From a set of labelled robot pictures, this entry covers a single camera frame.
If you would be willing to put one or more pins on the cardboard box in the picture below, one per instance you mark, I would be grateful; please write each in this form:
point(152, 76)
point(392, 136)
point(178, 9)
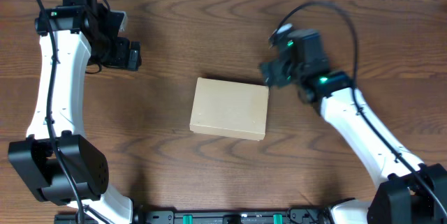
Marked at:
point(230, 109)

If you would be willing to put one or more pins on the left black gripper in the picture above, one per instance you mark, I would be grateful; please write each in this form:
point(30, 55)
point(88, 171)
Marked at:
point(129, 55)

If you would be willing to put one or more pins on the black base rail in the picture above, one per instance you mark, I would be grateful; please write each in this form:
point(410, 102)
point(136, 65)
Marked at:
point(290, 216)

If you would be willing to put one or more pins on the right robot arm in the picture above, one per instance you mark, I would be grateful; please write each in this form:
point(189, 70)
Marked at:
point(407, 190)

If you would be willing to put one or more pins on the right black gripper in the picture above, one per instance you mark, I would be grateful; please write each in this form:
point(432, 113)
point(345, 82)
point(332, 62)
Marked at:
point(273, 72)

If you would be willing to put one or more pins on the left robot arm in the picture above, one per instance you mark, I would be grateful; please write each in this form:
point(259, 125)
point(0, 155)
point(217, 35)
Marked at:
point(55, 160)

